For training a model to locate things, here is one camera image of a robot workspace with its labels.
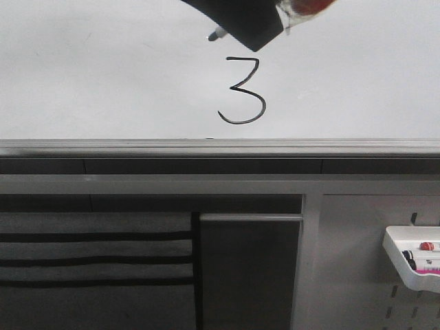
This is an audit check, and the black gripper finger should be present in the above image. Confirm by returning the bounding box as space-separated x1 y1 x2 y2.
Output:
186 0 283 52

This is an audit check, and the white whiteboard marker with magnet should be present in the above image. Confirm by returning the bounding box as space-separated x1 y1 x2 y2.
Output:
207 0 336 42

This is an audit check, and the white whiteboard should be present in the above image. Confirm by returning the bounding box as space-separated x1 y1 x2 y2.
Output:
1 1 439 139

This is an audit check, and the dark grey cabinet panel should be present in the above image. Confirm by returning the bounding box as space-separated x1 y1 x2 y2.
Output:
201 214 302 329

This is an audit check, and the white plastic storage tray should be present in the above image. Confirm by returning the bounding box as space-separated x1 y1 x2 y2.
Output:
383 225 439 294

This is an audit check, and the black capped marker in tray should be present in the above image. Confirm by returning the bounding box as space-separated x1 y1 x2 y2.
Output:
402 250 439 273

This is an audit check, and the red round magnet in tray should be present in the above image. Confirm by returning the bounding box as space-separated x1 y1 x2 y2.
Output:
419 241 435 251

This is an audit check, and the white pegboard panel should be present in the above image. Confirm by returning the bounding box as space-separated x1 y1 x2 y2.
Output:
309 195 439 329

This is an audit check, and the pink eraser in tray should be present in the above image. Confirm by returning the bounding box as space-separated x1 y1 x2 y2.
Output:
415 268 440 275

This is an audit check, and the grey striped fabric panel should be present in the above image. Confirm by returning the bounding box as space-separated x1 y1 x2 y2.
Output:
1 212 203 329

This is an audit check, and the grey aluminium whiteboard tray rail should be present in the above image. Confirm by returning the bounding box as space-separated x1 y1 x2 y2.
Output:
1 138 439 158

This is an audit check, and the grey metal frame beam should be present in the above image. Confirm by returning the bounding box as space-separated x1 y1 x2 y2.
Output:
1 174 439 195

